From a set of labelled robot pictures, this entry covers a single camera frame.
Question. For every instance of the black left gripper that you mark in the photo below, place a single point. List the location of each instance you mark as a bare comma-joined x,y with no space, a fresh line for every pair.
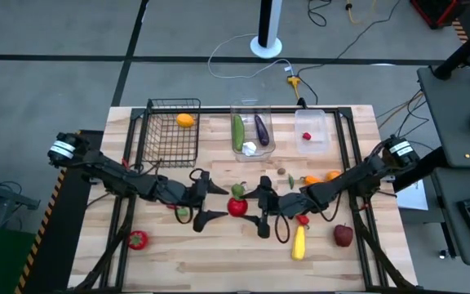
194,196

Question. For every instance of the purple eggplant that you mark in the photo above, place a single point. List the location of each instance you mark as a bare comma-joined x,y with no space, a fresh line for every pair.
261,130

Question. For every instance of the translucent low plastic container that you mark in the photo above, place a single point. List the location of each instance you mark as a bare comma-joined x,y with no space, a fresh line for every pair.
318,122

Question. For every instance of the black hazard-striped platform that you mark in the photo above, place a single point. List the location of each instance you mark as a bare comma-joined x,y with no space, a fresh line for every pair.
63,245

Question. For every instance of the red tomato green stem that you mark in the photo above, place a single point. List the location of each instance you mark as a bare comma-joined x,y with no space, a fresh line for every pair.
237,207

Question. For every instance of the dark red apple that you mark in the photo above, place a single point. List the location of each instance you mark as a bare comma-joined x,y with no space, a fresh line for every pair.
343,236

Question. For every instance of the black aluminium table frame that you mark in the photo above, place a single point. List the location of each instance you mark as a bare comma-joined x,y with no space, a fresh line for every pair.
218,110

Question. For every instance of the green lime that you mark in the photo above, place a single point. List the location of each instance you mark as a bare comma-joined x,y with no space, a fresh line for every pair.
238,191

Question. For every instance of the grey metal stand leg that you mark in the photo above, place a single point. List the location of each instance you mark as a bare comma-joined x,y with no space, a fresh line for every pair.
2,190

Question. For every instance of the black white pole stand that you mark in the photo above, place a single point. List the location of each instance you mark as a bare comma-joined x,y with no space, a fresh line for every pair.
266,48

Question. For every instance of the light green small pepper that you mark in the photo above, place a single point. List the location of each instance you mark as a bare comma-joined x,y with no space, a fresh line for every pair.
183,211

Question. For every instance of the white garlic bulb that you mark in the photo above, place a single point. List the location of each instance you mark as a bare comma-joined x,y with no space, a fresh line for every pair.
249,148

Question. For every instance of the grey desk top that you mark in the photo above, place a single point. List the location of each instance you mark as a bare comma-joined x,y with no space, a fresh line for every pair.
451,122

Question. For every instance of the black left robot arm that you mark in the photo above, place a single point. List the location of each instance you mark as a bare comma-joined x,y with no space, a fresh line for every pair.
116,175

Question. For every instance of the red bell pepper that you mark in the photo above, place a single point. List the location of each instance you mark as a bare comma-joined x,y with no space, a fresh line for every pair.
138,240

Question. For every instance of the yellow corn cob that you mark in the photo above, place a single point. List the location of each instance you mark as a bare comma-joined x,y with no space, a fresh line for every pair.
298,243

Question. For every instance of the yellow power plug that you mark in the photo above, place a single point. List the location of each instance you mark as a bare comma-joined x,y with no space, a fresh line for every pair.
294,81

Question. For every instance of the green cucumber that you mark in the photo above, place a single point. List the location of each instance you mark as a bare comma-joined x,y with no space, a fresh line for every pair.
238,132

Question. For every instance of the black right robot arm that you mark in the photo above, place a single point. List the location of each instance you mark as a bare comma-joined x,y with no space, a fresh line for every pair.
341,183

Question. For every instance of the clear plastic tall bin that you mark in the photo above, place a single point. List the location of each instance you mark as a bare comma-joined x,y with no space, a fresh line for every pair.
249,110

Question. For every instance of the orange carrot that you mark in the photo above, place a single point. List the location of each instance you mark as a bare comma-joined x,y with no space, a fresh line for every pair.
311,179

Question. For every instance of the small red chili pepper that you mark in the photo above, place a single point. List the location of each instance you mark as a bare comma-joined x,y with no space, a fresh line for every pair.
171,207

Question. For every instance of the long red pepper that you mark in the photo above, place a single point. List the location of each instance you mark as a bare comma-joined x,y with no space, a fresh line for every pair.
302,219

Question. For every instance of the orange citrus fruit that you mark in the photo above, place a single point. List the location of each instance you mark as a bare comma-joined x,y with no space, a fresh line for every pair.
185,120

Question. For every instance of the white paper sheet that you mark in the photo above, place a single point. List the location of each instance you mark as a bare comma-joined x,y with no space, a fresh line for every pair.
412,200

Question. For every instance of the small brown mushroom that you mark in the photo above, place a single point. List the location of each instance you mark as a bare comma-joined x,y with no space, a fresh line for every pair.
281,171

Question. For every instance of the grey keyboard desk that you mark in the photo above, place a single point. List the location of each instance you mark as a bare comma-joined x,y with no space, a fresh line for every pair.
469,255

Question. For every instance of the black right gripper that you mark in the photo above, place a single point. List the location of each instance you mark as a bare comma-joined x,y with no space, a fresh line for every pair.
286,204

